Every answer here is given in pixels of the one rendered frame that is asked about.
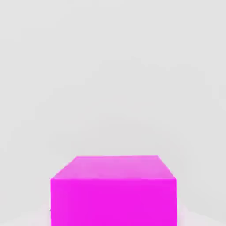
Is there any small magenta cube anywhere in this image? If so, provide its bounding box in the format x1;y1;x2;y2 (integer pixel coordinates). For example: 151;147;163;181
50;155;177;226

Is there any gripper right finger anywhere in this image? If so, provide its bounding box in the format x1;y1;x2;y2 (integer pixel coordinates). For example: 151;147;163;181
176;204;202;226

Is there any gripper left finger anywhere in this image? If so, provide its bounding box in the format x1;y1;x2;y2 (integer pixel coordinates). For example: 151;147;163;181
19;205;52;226

